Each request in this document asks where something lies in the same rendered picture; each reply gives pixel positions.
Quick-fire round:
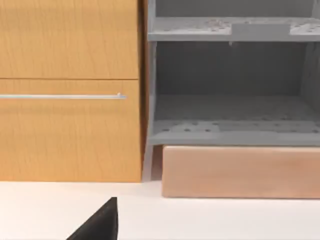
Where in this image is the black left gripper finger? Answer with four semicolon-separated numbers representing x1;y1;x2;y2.
65;196;119;240

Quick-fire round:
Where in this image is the wooden cupboard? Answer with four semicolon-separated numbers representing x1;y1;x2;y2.
0;0;154;183

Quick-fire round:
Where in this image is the pale wooden drawer front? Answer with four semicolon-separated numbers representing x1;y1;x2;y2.
161;144;320;199

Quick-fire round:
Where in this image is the plain wooden drawer front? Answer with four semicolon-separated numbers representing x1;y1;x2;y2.
0;0;140;80

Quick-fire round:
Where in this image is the grey pierced drawer inside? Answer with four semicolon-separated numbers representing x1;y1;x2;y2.
146;0;320;147

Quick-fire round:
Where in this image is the wooden drawer front with handle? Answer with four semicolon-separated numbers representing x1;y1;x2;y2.
0;78;143;183

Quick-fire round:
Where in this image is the long metal handle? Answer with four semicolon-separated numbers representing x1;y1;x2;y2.
0;92;127;100

